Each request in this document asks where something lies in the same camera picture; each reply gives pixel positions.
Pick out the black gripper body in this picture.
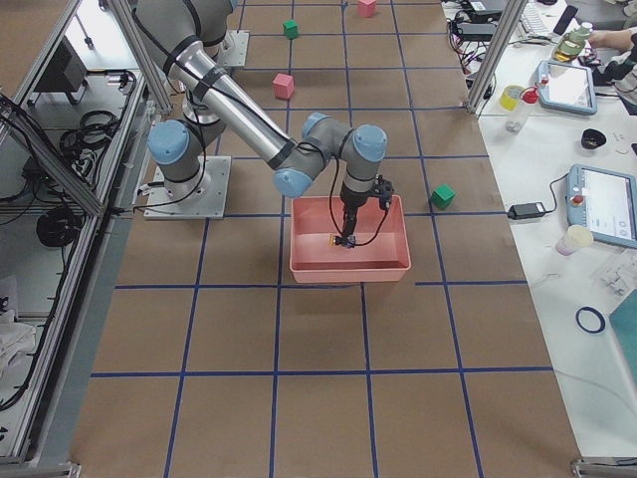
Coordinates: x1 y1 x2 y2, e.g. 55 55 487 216
339 188 368 213

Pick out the yellow push button switch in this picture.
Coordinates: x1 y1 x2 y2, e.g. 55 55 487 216
329 235 356 249

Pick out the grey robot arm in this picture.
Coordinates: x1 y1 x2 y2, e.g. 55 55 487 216
132 1 393 247

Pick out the pink plastic bin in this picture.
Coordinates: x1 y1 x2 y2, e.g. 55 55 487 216
290 195 411 283

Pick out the green cube near bin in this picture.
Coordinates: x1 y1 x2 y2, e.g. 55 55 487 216
430 183 456 209

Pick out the pink cube centre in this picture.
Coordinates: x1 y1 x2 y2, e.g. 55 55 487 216
272 74 295 100

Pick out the pink cube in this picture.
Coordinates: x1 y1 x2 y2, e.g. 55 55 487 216
357 1 377 19
272 74 295 100

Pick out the green cube far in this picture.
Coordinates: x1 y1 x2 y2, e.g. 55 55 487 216
282 19 300 40

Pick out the black power adapter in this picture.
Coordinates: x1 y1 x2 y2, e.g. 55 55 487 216
507 202 547 220

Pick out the yellow tape roll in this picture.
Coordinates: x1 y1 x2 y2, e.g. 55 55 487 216
499 85 525 112

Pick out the pink cube far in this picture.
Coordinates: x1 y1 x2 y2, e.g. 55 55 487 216
357 1 377 19

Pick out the clear plastic bottle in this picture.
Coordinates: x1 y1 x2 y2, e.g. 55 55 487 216
505 86 539 133

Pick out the paper cup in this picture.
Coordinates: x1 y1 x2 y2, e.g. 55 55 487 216
555 224 594 256

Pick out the far teach pendant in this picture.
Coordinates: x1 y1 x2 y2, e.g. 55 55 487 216
535 60 597 116

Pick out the teach pendant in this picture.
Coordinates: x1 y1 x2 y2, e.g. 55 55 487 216
535 60 597 116
565 164 636 249

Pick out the near teach pendant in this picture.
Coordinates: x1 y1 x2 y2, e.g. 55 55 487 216
565 164 636 249

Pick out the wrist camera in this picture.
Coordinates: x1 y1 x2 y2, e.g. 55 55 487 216
373 174 394 211

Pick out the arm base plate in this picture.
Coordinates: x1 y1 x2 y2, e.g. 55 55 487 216
143 155 232 220
217 30 250 69

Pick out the aluminium frame post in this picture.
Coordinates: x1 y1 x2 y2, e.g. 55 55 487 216
464 0 527 114

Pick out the blue tape ring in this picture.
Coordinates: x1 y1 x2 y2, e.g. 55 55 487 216
575 307 606 335

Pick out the left aluminium frame rack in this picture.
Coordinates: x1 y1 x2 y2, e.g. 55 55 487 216
1 1 168 477

